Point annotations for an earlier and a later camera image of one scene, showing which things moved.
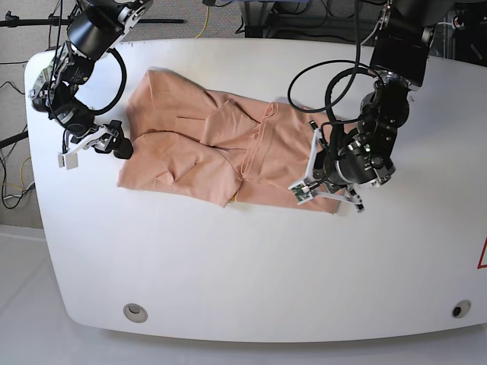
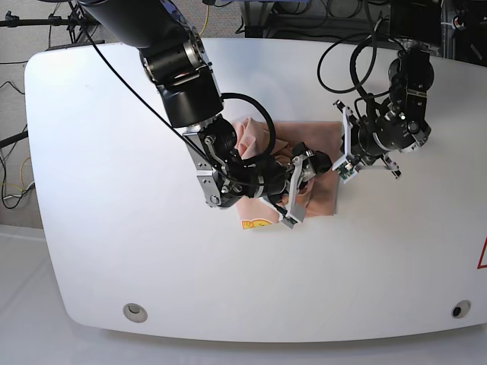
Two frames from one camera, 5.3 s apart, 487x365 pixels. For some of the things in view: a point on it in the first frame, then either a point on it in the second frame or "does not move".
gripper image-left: x=105 y=138 → x=279 y=182
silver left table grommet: x=135 y=312 does not move
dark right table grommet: x=460 y=309 does not move
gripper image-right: x=322 y=187 → x=363 y=144
